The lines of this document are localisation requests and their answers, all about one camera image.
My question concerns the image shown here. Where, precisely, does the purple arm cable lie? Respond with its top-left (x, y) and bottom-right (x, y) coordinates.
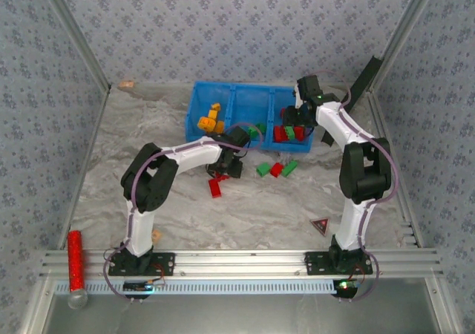
top-left (102, 122), bottom-right (265, 301)
top-left (317, 69), bottom-right (400, 302)

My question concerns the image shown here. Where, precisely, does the black red triangle sign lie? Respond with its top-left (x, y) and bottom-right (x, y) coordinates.
top-left (309, 217), bottom-right (330, 238)

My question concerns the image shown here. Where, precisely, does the light blue cable duct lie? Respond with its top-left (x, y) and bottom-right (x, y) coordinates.
top-left (54, 278), bottom-right (337, 295)

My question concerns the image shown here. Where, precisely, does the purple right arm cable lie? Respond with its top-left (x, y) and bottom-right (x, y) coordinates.
top-left (317, 69), bottom-right (400, 302)

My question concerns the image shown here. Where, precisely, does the long black bar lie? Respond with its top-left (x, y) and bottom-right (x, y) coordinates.
top-left (321, 55), bottom-right (383, 145)

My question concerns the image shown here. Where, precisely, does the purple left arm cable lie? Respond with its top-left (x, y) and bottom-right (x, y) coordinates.
top-left (102, 122), bottom-right (265, 301)

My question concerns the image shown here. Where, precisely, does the aluminium frame post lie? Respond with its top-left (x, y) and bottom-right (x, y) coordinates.
top-left (369, 0), bottom-right (445, 94)
top-left (35, 0), bottom-right (112, 92)

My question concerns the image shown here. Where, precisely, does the red glitter microphone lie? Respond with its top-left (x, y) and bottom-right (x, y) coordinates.
top-left (66, 229), bottom-right (90, 310)

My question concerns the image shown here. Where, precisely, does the aluminium mounting rail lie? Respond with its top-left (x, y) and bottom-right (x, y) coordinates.
top-left (39, 248), bottom-right (445, 278)

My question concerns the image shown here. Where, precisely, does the aluminium side rail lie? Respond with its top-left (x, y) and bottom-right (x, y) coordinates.
top-left (365, 88), bottom-right (426, 248)
top-left (57, 87), bottom-right (112, 249)

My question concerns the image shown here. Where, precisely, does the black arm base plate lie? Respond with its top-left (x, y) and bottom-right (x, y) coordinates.
top-left (304, 251), bottom-right (373, 275)
top-left (108, 252), bottom-right (176, 277)

